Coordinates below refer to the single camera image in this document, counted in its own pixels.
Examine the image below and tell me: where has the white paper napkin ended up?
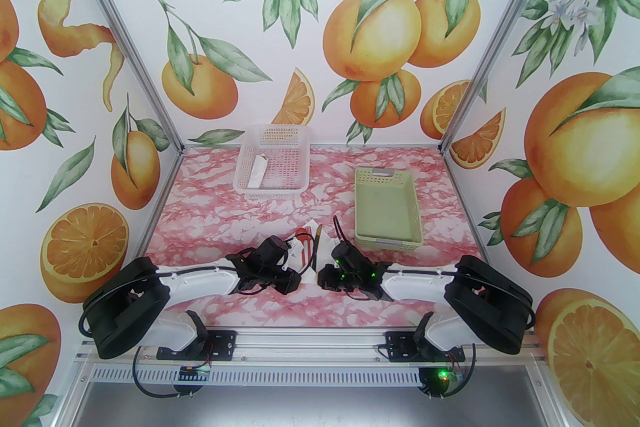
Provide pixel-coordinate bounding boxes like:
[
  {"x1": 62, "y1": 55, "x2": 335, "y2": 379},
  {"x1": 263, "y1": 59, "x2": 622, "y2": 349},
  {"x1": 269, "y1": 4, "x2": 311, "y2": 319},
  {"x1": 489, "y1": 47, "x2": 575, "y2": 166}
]
[{"x1": 287, "y1": 217, "x2": 341, "y2": 285}]

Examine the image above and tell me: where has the rolled white napkin bundle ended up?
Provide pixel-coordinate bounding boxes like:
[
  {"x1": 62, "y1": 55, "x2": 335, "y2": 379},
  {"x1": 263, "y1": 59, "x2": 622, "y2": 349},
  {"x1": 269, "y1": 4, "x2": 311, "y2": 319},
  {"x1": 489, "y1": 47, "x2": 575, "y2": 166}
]
[{"x1": 248, "y1": 154, "x2": 271, "y2": 189}]

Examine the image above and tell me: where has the green plastic basket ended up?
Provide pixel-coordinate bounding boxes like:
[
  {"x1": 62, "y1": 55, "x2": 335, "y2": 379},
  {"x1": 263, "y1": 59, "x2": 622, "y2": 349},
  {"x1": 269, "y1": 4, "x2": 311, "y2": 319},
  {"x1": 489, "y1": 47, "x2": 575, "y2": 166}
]
[{"x1": 354, "y1": 167, "x2": 425, "y2": 251}]

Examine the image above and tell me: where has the white plastic mesh basket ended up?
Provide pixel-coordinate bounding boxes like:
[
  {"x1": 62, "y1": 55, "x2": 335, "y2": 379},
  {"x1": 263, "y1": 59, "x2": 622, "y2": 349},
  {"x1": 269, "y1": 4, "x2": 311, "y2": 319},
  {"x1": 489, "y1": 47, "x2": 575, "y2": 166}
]
[{"x1": 234, "y1": 125, "x2": 312, "y2": 200}]

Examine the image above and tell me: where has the black controller with green light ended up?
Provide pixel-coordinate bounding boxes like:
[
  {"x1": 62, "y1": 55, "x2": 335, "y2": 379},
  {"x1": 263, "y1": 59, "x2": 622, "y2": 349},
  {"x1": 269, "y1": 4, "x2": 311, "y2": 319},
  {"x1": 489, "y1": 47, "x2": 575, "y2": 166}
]
[{"x1": 419, "y1": 366, "x2": 463, "y2": 399}]

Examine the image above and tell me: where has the grey metal panel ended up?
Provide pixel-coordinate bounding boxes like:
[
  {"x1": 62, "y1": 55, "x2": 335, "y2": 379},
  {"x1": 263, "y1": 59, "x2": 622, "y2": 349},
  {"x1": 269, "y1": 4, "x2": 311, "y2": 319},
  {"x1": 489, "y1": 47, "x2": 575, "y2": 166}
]
[{"x1": 65, "y1": 382, "x2": 556, "y2": 427}]

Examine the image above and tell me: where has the aluminium front rail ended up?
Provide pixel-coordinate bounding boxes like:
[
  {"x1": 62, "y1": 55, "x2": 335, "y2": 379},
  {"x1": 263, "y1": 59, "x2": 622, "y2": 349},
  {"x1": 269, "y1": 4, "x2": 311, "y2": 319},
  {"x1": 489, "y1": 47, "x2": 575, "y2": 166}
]
[{"x1": 75, "y1": 322, "x2": 546, "y2": 365}]

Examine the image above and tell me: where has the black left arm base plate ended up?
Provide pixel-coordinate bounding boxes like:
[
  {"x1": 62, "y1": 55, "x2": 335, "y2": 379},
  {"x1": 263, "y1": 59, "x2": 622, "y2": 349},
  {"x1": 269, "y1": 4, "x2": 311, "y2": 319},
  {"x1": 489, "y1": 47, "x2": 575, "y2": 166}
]
[{"x1": 156, "y1": 330, "x2": 237, "y2": 360}]

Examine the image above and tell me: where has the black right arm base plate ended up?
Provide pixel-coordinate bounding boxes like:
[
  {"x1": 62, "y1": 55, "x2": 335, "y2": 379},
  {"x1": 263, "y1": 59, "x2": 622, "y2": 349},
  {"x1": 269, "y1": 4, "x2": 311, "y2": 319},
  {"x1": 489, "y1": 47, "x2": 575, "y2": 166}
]
[{"x1": 387, "y1": 331, "x2": 466, "y2": 363}]

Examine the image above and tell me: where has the slotted white cable duct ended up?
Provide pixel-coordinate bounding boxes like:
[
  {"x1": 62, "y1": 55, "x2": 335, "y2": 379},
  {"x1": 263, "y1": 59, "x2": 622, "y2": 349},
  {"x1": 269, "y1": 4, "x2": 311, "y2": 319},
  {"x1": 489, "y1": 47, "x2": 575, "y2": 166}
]
[{"x1": 90, "y1": 365, "x2": 426, "y2": 386}]

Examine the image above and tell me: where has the aluminium side rail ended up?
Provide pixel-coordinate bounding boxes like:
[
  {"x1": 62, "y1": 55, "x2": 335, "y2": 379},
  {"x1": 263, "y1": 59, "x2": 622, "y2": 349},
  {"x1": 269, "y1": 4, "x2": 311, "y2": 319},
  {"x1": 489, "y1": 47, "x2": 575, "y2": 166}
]
[
  {"x1": 142, "y1": 150, "x2": 185, "y2": 260},
  {"x1": 442, "y1": 150, "x2": 493, "y2": 265}
]

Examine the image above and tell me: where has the black right base cable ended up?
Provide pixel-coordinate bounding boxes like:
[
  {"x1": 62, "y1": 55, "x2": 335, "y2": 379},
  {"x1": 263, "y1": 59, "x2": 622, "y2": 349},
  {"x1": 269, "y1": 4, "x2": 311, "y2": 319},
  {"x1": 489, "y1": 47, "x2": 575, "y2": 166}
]
[{"x1": 425, "y1": 345, "x2": 481, "y2": 400}]

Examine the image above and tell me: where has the black base cable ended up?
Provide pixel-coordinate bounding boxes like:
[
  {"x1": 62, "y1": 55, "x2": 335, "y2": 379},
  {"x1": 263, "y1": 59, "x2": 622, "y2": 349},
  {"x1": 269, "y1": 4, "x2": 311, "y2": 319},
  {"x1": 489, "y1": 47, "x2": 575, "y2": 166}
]
[
  {"x1": 425, "y1": 345, "x2": 481, "y2": 400},
  {"x1": 131, "y1": 345, "x2": 196, "y2": 400}
]

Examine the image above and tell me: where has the black left base cable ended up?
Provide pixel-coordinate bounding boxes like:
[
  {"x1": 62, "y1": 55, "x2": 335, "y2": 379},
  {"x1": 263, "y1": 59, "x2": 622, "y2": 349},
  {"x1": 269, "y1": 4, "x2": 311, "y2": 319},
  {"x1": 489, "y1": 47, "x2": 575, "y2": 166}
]
[{"x1": 131, "y1": 345, "x2": 196, "y2": 400}]

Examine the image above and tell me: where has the aluminium corner post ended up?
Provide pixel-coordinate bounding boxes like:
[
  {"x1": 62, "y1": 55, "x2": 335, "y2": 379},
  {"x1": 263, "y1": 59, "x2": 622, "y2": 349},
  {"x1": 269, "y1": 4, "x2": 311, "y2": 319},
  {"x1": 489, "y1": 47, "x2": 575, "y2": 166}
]
[
  {"x1": 64, "y1": 0, "x2": 185, "y2": 158},
  {"x1": 439, "y1": 0, "x2": 572, "y2": 158}
]

